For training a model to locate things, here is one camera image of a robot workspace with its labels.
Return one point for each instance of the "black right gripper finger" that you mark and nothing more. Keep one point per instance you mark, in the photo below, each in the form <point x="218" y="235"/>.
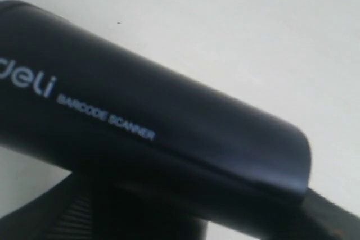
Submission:
<point x="323" y="219"/>

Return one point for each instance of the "black barcode scanner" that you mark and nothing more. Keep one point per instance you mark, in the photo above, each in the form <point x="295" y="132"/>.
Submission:
<point x="75" y="100"/>

